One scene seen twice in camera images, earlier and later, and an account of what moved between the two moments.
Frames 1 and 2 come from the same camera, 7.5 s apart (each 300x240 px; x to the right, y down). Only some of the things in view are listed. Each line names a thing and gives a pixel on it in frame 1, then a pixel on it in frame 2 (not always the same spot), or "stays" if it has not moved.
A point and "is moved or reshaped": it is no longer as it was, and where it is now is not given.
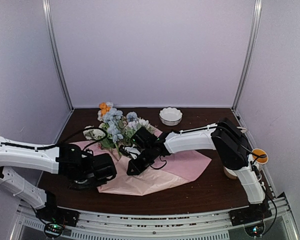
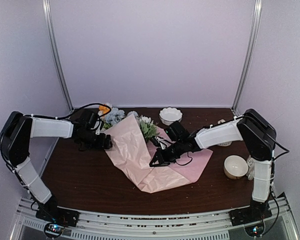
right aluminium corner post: (258, 14) stays
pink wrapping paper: (175, 166) is moved or reshaped
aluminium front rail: (184, 224) stays
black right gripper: (138, 169) → (163, 160)
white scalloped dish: (170, 116) stays
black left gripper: (99, 183) → (101, 144)
